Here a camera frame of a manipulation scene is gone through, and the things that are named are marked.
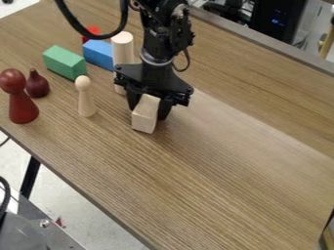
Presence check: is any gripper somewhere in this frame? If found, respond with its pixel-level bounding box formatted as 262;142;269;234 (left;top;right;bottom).
113;60;196;121

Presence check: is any white cylinder block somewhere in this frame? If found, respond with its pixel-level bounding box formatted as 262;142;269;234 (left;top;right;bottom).
109;30;142;96

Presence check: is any blue block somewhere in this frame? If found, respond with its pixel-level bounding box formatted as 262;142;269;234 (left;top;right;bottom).
82;39;115;72

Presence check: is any red block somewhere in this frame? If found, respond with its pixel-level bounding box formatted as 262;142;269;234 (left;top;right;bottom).
80;25;103;45

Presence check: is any green block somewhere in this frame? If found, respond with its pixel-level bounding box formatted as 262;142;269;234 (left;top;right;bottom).
41;44;89;82

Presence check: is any white pawn toy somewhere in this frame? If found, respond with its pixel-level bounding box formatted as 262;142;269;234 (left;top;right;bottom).
72;74;99;118

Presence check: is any dark red pear-shaped toy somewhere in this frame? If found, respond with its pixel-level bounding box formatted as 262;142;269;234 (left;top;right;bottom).
24;67;52;99

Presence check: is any large red pawn toy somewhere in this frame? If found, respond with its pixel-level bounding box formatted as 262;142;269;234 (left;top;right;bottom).
0;67;41;125

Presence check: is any black computer tower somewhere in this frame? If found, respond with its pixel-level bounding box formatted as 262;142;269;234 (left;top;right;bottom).
249;0;311;45

